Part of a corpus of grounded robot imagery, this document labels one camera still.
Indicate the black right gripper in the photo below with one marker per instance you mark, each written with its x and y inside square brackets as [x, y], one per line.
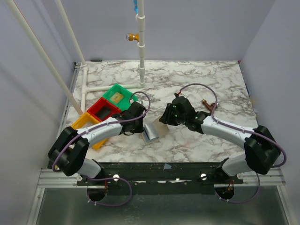
[168, 114]

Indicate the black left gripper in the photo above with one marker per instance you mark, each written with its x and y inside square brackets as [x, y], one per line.
[140, 129]

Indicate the beige card holder wallet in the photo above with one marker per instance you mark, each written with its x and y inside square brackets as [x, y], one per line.
[153, 131]

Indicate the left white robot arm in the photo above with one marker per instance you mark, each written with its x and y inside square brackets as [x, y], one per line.
[69, 151]

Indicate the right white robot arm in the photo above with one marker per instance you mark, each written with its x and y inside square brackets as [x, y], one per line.
[260, 151]

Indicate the yellow card in green bin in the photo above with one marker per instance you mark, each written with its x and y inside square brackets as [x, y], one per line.
[117, 97]

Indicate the green plastic bin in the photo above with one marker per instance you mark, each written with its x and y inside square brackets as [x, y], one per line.
[124, 104]

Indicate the black object in red bin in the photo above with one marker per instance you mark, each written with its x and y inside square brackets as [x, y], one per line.
[104, 113]

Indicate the red plastic bin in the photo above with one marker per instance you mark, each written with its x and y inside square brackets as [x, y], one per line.
[101, 103]

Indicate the orange knob on pipe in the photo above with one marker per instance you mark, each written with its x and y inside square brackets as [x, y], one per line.
[132, 37]

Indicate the white slanted pole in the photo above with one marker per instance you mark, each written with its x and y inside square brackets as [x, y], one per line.
[14, 9]

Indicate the white pvc pipe frame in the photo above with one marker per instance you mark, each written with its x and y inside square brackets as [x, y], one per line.
[97, 77]

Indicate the black table front rail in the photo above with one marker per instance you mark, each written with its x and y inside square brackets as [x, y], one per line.
[159, 178]

